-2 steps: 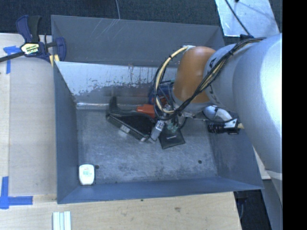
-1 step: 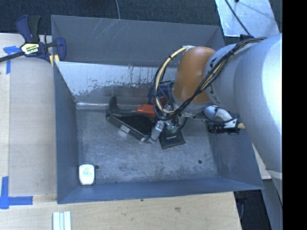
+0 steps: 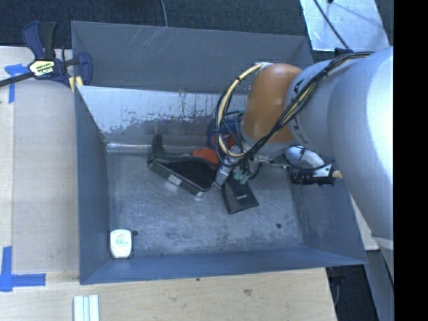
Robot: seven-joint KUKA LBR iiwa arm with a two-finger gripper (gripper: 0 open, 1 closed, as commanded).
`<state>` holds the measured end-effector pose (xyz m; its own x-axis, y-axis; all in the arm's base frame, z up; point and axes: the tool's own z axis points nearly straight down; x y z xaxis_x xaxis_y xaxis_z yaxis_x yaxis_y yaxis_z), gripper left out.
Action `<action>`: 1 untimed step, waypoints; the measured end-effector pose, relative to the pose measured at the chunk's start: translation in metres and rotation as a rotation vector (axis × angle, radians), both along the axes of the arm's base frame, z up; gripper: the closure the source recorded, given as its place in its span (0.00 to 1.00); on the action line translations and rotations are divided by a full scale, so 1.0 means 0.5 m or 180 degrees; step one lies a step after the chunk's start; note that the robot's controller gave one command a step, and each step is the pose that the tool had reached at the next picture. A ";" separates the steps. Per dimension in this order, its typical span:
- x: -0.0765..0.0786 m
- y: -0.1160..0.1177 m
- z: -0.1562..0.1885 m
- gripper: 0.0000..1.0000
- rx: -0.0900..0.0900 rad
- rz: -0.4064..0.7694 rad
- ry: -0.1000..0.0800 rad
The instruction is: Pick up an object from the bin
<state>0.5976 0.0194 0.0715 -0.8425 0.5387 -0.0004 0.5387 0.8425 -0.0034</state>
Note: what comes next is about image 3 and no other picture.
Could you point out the red-orange plastic piece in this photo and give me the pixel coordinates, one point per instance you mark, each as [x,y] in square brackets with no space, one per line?
[205,154]

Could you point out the black wedge-shaped case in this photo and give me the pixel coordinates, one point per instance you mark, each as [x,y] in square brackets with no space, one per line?
[239,197]

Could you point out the black flat stapler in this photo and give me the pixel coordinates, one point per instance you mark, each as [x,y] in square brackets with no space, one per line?
[187,172]

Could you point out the grey metal bin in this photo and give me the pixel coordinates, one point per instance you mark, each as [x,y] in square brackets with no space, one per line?
[187,226]

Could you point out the small white floss box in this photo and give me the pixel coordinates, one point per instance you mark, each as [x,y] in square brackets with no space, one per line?
[120,243]

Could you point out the pale wood board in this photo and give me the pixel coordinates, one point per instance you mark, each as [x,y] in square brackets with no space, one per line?
[43,179]

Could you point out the black cylinder on white bracket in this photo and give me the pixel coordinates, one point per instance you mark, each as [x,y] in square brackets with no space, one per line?
[306,177]

